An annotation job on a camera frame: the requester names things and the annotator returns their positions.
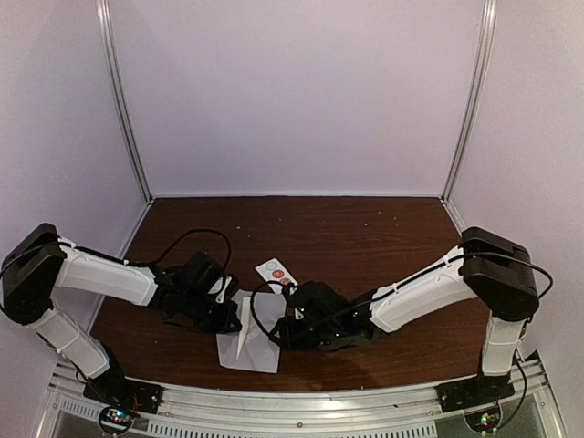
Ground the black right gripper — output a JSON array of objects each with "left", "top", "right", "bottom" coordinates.
[{"left": 268, "top": 317, "right": 340, "bottom": 351}]

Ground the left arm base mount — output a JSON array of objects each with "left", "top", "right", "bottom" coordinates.
[{"left": 83, "top": 347, "right": 163, "bottom": 436}]

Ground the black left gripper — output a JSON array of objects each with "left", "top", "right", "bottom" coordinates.
[{"left": 181, "top": 289, "right": 242, "bottom": 335}]

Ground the white sticker sheet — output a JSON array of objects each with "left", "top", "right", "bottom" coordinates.
[{"left": 255, "top": 258, "right": 297, "bottom": 294}]

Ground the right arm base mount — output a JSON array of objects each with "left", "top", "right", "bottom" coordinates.
[{"left": 436, "top": 370, "right": 527, "bottom": 436}]

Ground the right black braided cable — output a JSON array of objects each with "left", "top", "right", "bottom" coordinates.
[{"left": 249, "top": 280, "right": 297, "bottom": 339}]

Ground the left aluminium frame post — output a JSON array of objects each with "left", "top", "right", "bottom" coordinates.
[{"left": 96, "top": 0, "right": 153, "bottom": 203}]

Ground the right aluminium frame post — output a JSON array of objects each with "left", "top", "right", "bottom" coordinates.
[{"left": 441, "top": 0, "right": 497, "bottom": 204}]

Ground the left black braided cable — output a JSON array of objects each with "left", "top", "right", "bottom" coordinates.
[{"left": 122, "top": 228, "right": 232, "bottom": 275}]

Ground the aluminium frame post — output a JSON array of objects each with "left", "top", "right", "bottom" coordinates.
[
  {"left": 96, "top": 0, "right": 153, "bottom": 203},
  {"left": 441, "top": 0, "right": 497, "bottom": 204}
]

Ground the front aluminium rail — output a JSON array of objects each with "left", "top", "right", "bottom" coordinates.
[{"left": 33, "top": 372, "right": 567, "bottom": 437}]

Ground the black braided cable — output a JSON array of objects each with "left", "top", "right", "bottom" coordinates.
[
  {"left": 122, "top": 228, "right": 232, "bottom": 275},
  {"left": 249, "top": 280, "right": 297, "bottom": 339}
]

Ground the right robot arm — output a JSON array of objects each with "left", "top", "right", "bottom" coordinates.
[{"left": 270, "top": 227, "right": 539, "bottom": 403}]

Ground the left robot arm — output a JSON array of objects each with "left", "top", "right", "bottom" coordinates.
[{"left": 1, "top": 223, "right": 242, "bottom": 405}]

